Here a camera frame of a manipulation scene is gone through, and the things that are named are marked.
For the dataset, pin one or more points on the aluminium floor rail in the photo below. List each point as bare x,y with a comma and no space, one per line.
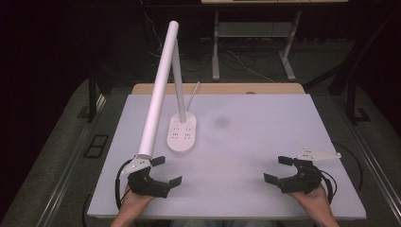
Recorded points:
375,170
63,183

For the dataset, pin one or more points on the person's left hand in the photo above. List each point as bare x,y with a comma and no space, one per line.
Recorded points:
134,201

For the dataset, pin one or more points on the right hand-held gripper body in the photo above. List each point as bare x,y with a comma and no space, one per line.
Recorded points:
304,181

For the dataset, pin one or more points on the white table cover board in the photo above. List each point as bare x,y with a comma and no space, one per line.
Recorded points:
252,157

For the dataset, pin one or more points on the black metal stand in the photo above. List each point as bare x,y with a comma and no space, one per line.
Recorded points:
353,101
92,97

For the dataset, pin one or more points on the grey metal frame desk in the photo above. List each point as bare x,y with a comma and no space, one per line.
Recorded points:
252,29

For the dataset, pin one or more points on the white desk lamp with sockets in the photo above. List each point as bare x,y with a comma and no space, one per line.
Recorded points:
157,91

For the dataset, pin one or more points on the person's right hand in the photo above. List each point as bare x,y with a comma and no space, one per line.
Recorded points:
315,200

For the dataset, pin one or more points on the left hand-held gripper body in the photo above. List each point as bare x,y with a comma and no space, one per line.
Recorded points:
143,184

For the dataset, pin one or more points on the black floor socket plate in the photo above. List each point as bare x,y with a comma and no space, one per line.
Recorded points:
96,146

